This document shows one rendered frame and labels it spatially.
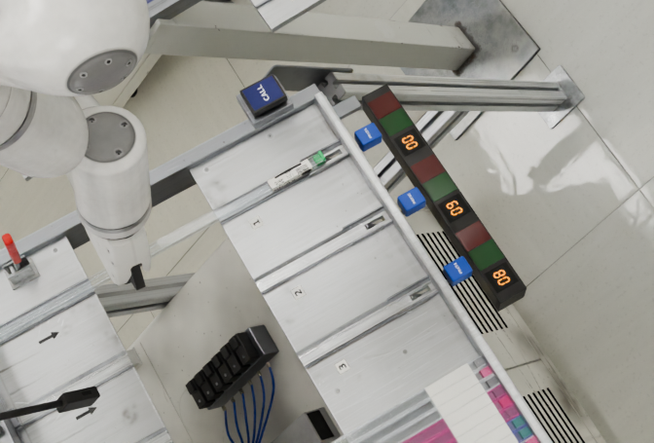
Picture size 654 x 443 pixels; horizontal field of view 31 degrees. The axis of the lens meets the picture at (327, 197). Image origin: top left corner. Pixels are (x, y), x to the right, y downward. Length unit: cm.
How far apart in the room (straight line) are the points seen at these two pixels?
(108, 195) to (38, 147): 19
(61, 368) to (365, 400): 38
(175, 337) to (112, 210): 69
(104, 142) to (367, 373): 44
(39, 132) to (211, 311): 87
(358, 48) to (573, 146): 45
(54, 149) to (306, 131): 54
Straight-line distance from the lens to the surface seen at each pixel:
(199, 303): 192
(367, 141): 155
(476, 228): 153
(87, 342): 151
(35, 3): 83
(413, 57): 216
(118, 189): 126
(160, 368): 201
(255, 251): 151
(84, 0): 82
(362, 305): 148
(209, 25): 175
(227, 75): 273
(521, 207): 225
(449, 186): 155
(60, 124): 111
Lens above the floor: 192
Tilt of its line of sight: 50 degrees down
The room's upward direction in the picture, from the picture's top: 95 degrees counter-clockwise
